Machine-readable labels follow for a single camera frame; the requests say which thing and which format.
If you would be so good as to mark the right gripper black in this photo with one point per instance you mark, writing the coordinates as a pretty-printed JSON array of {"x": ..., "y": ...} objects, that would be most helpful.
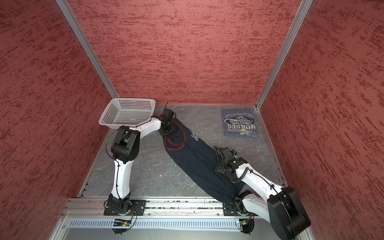
[{"x": 218, "y": 168}]

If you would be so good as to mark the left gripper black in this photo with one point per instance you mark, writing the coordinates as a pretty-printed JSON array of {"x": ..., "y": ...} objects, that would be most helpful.
[{"x": 172, "y": 129}]

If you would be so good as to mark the dark navy maroon-trimmed tank top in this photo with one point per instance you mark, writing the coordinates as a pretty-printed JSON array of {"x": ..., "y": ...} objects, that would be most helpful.
[{"x": 199, "y": 162}]

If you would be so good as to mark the grey-blue tank top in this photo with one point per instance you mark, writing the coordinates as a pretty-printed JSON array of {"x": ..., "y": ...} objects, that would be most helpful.
[{"x": 239, "y": 123}]

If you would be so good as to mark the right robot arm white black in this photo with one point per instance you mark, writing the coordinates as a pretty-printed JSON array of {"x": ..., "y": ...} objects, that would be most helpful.
[{"x": 280, "y": 206}]

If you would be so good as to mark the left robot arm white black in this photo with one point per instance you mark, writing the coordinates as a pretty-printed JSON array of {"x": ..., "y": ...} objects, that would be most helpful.
[{"x": 124, "y": 149}]

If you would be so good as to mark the white plastic laundry basket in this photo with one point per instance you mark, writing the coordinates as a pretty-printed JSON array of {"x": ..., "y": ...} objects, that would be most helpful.
[{"x": 130, "y": 112}]

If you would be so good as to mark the right small circuit board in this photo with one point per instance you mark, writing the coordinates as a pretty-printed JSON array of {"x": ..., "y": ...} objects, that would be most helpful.
[{"x": 244, "y": 223}]

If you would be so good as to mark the small circuit board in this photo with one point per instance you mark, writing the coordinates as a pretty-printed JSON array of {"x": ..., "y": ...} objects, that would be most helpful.
[
  {"x": 122, "y": 223},
  {"x": 244, "y": 223}
]

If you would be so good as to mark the left small circuit board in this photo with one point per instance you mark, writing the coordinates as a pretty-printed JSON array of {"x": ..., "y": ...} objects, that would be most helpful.
[{"x": 122, "y": 223}]

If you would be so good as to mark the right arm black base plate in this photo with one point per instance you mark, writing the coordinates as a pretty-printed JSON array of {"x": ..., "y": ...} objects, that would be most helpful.
[{"x": 232, "y": 209}]

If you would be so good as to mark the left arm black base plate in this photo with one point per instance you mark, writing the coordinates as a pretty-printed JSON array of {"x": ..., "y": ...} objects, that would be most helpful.
[{"x": 125, "y": 209}]

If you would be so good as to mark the white perforated cable duct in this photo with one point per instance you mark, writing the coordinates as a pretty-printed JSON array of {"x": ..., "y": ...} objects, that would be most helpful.
[{"x": 169, "y": 224}]

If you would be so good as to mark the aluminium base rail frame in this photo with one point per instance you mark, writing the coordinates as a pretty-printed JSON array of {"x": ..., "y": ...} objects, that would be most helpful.
[{"x": 156, "y": 208}]

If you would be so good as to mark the aluminium corner post left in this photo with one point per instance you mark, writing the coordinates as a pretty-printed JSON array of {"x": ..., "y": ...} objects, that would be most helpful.
[{"x": 79, "y": 33}]

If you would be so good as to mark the aluminium corner post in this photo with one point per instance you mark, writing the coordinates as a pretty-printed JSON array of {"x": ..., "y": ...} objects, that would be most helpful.
[
  {"x": 79, "y": 33},
  {"x": 290, "y": 37}
]

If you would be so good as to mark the aluminium corner post right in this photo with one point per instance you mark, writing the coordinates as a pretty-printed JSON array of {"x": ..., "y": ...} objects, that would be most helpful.
[{"x": 290, "y": 37}]

